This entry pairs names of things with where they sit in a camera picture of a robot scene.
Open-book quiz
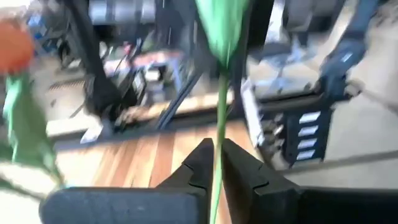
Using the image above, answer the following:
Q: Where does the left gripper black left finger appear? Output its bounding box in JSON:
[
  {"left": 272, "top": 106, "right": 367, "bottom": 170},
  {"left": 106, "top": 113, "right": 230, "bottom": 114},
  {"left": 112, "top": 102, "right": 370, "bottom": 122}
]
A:
[{"left": 39, "top": 138, "right": 216, "bottom": 224}]

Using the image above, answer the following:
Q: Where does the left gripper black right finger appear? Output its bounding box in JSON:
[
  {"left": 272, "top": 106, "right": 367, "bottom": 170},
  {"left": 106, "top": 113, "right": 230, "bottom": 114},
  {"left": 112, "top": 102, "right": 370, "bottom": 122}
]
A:
[{"left": 222, "top": 138, "right": 398, "bottom": 224}]

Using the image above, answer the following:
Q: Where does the orange artificial tulip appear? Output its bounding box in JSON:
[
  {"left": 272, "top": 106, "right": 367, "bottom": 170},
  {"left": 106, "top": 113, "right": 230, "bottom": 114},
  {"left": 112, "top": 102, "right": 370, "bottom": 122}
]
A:
[{"left": 0, "top": 17, "right": 65, "bottom": 190}]

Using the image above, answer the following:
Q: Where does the black frame post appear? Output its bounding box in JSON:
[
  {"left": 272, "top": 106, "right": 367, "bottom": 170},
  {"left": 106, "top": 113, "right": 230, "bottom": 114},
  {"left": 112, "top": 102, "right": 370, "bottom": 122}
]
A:
[{"left": 63, "top": 0, "right": 124, "bottom": 118}]

